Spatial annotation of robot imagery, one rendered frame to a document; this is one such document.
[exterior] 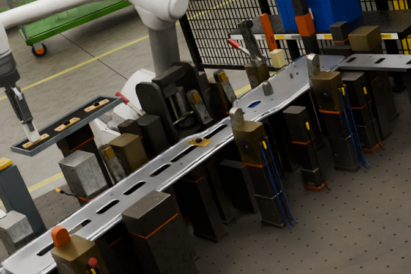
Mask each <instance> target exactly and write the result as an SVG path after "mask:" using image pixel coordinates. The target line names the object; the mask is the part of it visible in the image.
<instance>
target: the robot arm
mask: <svg viewBox="0 0 411 274"><path fill-rule="evenodd" d="M100 1H107V0H38V1H35V2H32V3H29V4H26V5H23V6H20V7H17V8H15V9H12V10H8V11H6V12H3V13H0V88H2V87H4V88H5V90H4V93H5V94H6V96H7V98H8V99H9V102H10V104H11V105H12V108H13V110H14V112H15V114H16V115H17V118H19V119H20V121H21V124H22V126H23V128H24V130H25V132H26V135H27V137H28V139H29V141H31V142H32V143H34V142H35V141H37V140H39V139H40V135H39V133H38V131H37V129H36V127H35V125H34V122H33V117H32V114H31V112H30V110H29V107H28V104H27V103H26V100H25V97H24V93H22V92H21V89H20V87H19V86H18V87H17V85H16V82H17V81H18V80H19V79H20V75H19V73H18V70H17V68H15V67H16V65H17V62H16V60H15V58H14V56H13V54H12V50H11V49H10V47H9V42H8V38H7V34H6V32H5V30H6V29H9V28H12V27H14V26H18V25H21V24H24V23H28V22H31V21H34V20H38V19H41V18H45V17H48V16H51V15H55V14H57V13H61V12H65V11H67V10H70V9H74V8H77V7H80V6H83V5H86V4H91V3H94V2H100ZM123 1H127V2H129V3H131V4H133V5H134V6H135V9H136V11H137V12H138V14H139V16H140V17H141V19H142V21H143V23H144V24H145V25H146V26H147V30H148V34H149V41H150V48H151V52H152V59H153V63H154V70H155V72H151V71H149V70H146V69H143V68H142V69H141V70H138V71H136V72H135V73H134V74H133V75H132V76H131V77H130V78H129V79H128V81H127V82H126V83H125V86H124V87H123V89H122V91H121V94H122V95H123V96H124V97H126V98H127V99H129V101H130V103H131V104H133V105H134V106H135V107H137V108H138V109H139V110H141V109H142V108H141V105H140V103H139V100H138V98H137V95H136V92H135V86H136V85H137V84H138V83H140V82H142V81H143V82H152V81H151V79H153V78H155V77H156V76H158V75H159V74H161V73H163V72H165V71H166V70H168V69H170V68H171V65H172V63H173V62H175V61H180V54H179V45H178V39H177V31H176V21H177V20H179V19H181V18H182V17H183V16H184V15H185V12H186V11H187V8H188V0H123ZM138 118H139V116H138V115H137V112H136V111H134V110H133V109H132V108H130V107H129V106H128V105H125V104H124V103H121V104H120V105H118V106H116V107H115V108H114V109H113V112H112V113H111V114H103V115H101V116H100V117H98V119H100V120H102V121H104V122H105V123H106V125H107V128H108V129H110V130H112V131H116V132H118V133H120V132H119V129H118V127H117V126H118V125H119V124H121V123H122V122H124V121H125V120H127V119H133V120H136V119H138Z"/></svg>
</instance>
